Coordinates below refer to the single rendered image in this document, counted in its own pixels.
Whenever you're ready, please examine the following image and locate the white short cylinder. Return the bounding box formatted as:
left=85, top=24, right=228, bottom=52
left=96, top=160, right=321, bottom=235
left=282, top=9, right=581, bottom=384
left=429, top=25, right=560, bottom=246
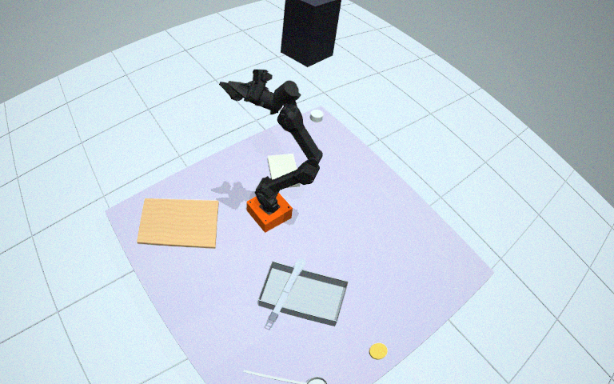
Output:
left=310, top=110, right=323, bottom=122

